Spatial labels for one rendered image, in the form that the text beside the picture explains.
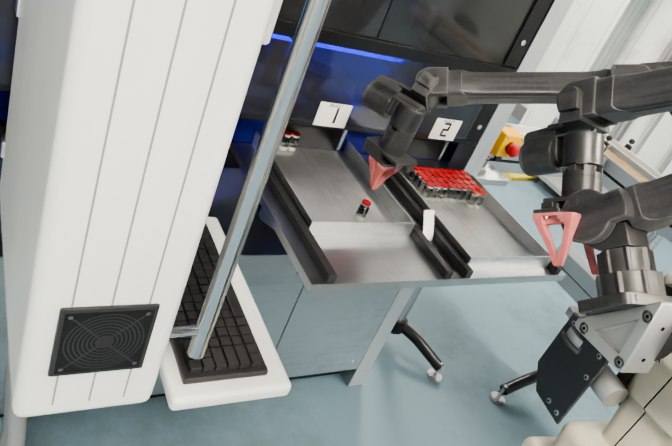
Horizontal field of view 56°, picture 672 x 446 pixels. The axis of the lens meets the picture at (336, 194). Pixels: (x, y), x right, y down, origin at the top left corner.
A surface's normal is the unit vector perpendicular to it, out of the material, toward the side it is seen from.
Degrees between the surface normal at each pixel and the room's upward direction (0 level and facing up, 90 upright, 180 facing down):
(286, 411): 0
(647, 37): 90
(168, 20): 90
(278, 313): 90
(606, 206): 81
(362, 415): 0
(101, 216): 90
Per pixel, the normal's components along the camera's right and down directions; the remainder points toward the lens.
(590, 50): -0.80, 0.01
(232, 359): 0.35, -0.80
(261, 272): 0.41, 0.59
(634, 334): -0.90, -0.15
